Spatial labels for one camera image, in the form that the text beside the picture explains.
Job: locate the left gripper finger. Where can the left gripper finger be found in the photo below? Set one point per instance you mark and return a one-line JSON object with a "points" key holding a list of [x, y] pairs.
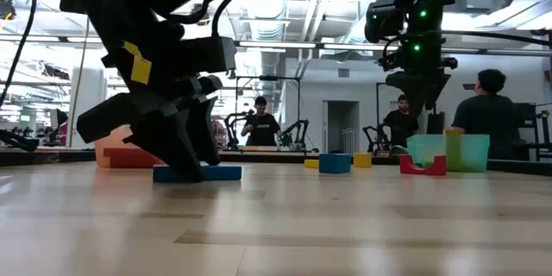
{"points": [[205, 133], [168, 138]]}

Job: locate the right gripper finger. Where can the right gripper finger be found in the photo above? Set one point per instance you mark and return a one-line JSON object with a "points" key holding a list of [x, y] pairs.
{"points": [[435, 88], [409, 88]]}

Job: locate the red wooden block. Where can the red wooden block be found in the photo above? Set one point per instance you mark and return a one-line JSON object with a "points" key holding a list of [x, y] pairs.
{"points": [[125, 158], [407, 166]]}

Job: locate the yellow wooden block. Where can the yellow wooden block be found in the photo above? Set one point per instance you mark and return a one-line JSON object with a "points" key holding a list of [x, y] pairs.
{"points": [[453, 148], [362, 160], [311, 164]]}

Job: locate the black background robot arm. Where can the black background robot arm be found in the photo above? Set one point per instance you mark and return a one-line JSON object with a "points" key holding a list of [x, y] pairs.
{"points": [[17, 142], [375, 138], [233, 125], [297, 131]]}

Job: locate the red background object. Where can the red background object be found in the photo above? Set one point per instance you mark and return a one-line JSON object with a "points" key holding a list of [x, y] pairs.
{"points": [[220, 133]]}

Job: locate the person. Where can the person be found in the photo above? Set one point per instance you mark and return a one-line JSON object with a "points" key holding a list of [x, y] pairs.
{"points": [[487, 116], [401, 123], [261, 127]]}

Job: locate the orange plastic bin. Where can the orange plastic bin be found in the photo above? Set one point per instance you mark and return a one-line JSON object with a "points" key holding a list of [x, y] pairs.
{"points": [[108, 142]]}

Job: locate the teal plastic bin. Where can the teal plastic bin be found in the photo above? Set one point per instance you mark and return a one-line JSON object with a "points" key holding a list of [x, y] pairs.
{"points": [[474, 153]]}

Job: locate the white column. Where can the white column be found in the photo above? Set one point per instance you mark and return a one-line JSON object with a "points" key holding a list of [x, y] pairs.
{"points": [[88, 108]]}

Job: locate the black shelving rack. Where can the black shelving rack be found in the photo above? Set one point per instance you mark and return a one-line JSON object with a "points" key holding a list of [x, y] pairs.
{"points": [[539, 138]]}

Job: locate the long ceiling light bar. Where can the long ceiling light bar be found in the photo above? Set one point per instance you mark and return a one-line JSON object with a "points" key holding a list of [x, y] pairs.
{"points": [[302, 44]]}

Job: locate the black gantry frame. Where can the black gantry frame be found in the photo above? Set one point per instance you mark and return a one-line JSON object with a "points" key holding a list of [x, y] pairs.
{"points": [[378, 95], [267, 77]]}

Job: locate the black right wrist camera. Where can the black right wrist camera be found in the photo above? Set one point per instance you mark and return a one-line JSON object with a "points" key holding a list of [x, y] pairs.
{"points": [[381, 21]]}

